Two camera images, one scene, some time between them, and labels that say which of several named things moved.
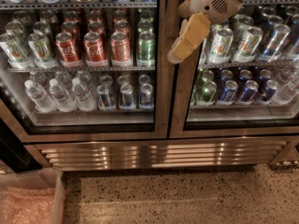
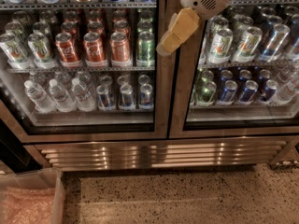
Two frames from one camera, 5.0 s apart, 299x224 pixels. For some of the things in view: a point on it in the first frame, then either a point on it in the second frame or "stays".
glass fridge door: (84, 63) stays
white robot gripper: (211, 4) to (204, 0)
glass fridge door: (243, 81) stays
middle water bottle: (64, 102) stays
